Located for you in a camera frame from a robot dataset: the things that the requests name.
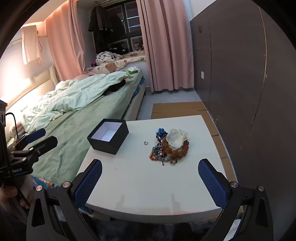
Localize cream patterned blanket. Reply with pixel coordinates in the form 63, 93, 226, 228
85, 51, 147, 75

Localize light green duvet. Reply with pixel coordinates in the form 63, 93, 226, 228
21, 71, 133, 132

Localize cream bed base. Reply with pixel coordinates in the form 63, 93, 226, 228
122, 77, 146, 120

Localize green bed with duvet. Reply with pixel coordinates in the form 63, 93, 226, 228
7, 70, 145, 186

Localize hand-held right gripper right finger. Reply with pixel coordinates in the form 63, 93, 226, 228
198, 159, 274, 241

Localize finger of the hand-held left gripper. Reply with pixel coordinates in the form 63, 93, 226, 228
7, 128, 47, 149
10, 136, 58, 160

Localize pink curtain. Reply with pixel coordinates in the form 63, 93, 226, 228
136, 0, 195, 92
45, 0, 95, 80

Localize white hanging cloth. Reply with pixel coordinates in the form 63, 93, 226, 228
21, 25, 42, 65

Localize black garment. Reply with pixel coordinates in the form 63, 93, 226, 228
103, 79, 126, 96

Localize pink pillow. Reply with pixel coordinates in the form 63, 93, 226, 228
9, 123, 26, 140

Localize grey blue bead bracelet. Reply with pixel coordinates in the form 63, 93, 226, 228
149, 142, 171, 163

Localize black jewelry box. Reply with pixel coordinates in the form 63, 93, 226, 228
87, 119, 129, 155

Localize brown cardboard sheet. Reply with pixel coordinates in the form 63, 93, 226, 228
151, 101, 229, 158

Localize dark hanging clothes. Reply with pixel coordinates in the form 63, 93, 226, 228
88, 6, 112, 54

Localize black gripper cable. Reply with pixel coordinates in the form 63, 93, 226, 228
5, 112, 31, 208

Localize cream headboard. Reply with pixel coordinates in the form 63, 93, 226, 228
0, 65, 58, 109

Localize dark wardrobe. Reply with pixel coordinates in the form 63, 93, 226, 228
190, 0, 296, 209

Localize white table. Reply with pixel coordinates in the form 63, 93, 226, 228
80, 115, 238, 224

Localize white black-patterned blanket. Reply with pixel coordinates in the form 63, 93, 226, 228
96, 51, 123, 65

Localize window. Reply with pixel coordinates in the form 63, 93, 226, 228
95, 5, 145, 54

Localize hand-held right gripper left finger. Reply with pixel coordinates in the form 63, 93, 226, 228
26, 159, 109, 241

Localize white translucent pouch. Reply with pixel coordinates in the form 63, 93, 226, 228
166, 129, 190, 149

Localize colourful printed sheet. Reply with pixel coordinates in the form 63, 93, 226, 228
30, 175, 61, 189

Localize person's left hand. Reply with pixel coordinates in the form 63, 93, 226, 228
0, 184, 30, 210

